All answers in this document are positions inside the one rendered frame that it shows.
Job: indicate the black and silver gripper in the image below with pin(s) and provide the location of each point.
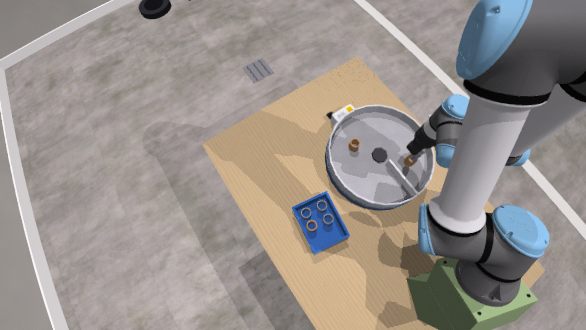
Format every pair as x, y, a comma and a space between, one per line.
424, 138

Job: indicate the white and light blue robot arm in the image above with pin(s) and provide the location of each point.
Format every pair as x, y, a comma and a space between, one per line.
515, 54

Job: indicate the blue crate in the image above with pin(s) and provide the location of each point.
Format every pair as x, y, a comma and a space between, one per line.
323, 236

